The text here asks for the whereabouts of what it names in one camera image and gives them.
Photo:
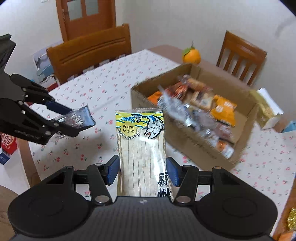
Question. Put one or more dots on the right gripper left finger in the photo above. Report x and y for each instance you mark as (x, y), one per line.
(99, 177)

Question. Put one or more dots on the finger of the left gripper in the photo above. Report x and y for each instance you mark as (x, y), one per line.
(19, 121)
(35, 93)

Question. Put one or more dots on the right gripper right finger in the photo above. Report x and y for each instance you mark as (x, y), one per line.
(185, 178)

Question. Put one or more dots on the yellow blue fish snack pack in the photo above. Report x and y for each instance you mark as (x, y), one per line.
(142, 151)

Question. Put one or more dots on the dark dried fruit packet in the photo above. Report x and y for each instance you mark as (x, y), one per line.
(213, 132)

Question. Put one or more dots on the silver black snack packet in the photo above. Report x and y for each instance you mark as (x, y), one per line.
(80, 119)

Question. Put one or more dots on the brown biscuit packet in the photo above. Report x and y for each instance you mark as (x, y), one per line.
(198, 93)

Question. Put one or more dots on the brown orange snack bag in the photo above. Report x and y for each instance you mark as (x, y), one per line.
(177, 90)

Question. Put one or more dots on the small orange snack packet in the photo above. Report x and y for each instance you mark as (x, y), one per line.
(224, 110)

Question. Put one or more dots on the wooden chair left side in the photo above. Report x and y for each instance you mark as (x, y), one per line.
(72, 57)

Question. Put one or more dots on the wooden chair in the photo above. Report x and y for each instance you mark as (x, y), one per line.
(72, 57)
(241, 58)

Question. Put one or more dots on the cardboard box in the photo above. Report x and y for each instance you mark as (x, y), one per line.
(185, 139)

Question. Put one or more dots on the wooden door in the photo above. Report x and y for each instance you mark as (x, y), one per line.
(79, 18)

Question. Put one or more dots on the gold tissue box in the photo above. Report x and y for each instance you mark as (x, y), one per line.
(269, 113)

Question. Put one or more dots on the gold tinsel decoration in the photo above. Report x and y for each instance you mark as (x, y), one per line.
(291, 220)

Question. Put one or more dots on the blue small box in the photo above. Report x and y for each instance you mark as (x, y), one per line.
(290, 127)

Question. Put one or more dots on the orange fruit with leaf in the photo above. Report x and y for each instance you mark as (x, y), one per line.
(191, 55)

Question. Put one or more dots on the wooden chair far centre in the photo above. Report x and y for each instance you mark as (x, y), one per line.
(241, 58)

